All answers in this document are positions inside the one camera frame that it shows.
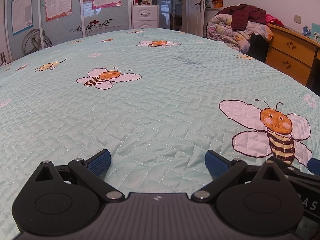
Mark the teal quilted bee bedspread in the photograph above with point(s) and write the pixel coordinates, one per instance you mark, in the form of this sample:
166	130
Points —
150	97

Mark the orange framed poster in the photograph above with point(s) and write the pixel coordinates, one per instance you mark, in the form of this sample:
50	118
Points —
57	9

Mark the yellow wooden desk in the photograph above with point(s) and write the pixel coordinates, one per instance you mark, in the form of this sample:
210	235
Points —
294	55

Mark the blue framed poster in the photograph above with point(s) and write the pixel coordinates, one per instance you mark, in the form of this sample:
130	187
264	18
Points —
21	15

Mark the white room door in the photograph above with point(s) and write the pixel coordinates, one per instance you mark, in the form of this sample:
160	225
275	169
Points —
193	17

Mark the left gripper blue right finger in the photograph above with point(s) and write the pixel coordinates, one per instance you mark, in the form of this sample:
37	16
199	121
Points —
225	173

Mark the dark red jacket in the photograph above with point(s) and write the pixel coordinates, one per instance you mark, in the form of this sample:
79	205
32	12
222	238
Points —
242	14

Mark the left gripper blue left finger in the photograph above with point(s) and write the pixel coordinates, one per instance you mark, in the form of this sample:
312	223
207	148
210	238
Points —
89	173

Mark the grey sliding door wardrobe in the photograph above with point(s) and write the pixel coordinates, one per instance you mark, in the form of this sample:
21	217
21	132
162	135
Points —
83	22

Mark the white drawer cabinet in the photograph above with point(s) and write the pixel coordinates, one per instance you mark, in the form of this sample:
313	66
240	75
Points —
145	16

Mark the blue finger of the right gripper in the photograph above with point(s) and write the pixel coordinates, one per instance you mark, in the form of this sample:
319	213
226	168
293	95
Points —
314	166

